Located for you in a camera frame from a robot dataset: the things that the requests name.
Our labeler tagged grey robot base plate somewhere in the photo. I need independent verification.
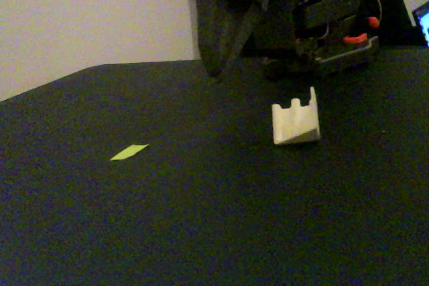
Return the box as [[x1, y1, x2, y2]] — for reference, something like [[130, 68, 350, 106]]
[[261, 35, 381, 72]]

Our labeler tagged white 3D-printed plastic part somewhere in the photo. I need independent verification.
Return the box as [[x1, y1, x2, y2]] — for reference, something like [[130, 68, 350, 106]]
[[271, 86, 322, 146]]

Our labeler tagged dark navy desk mat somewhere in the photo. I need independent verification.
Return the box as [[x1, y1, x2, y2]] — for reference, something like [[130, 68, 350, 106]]
[[0, 44, 429, 286]]

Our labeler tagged black clamp with orange pads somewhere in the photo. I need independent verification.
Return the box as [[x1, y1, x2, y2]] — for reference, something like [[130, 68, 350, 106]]
[[342, 14, 381, 46]]

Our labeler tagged yellow-green tape marker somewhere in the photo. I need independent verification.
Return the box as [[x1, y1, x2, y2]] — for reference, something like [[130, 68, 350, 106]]
[[109, 143, 150, 161]]

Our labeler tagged thin robot cable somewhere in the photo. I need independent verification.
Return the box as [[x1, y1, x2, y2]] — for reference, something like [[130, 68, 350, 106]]
[[360, 0, 383, 24]]

